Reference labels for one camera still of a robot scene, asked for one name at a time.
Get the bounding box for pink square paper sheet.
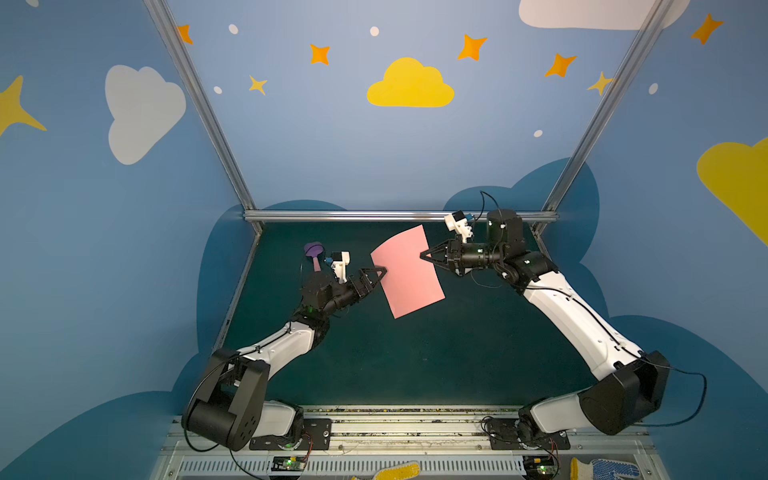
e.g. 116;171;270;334
371;225;445;319

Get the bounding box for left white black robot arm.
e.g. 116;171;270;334
181;267;387;451

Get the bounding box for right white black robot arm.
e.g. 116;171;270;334
420;209;670;445

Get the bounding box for left purple pink spatula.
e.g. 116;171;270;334
304;242;324;272

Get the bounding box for left green circuit board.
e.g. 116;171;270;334
270;456;307;473

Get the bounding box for green circuit board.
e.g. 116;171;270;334
523;456;559;480
270;456;307;473

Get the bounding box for yellow glove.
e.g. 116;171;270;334
370;461;421;480

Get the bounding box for right green circuit board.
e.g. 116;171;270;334
523;456;559;480

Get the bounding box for blue white glove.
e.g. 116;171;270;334
569;458;641;480

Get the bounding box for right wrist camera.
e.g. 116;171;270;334
444;210;474;243

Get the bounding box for horizontal aluminium frame bar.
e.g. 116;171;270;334
243;209;559;224

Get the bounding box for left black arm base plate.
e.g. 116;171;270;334
248;418;332;451

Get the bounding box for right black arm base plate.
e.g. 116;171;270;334
481;416;571;451

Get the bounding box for aluminium front rail base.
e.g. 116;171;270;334
151;405;670;479

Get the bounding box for left aluminium frame post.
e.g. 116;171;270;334
144;0;256;214

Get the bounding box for aluminium frame post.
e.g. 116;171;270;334
531;0;675;240
144;0;256;214

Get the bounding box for right aluminium frame post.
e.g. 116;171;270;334
531;0;675;240

